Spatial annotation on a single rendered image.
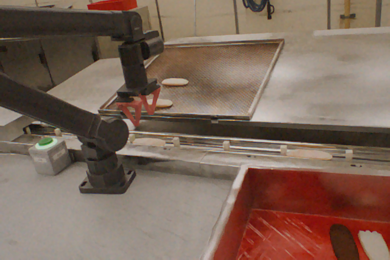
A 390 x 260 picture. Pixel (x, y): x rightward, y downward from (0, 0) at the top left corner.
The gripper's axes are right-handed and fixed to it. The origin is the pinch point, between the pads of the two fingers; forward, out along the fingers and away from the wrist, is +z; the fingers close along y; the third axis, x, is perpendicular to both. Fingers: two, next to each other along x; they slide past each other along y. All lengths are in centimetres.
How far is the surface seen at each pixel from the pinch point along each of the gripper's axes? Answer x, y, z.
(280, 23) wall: 41, 371, 42
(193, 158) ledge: -16.7, -6.9, 6.7
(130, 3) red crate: 206, 308, -4
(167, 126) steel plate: 3.2, 16.5, 10.6
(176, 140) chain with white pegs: -8.9, -0.3, 6.2
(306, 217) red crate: -44.0, -17.4, 10.5
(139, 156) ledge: -2.4, -8.6, 6.9
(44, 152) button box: 21.5, -16.2, 3.9
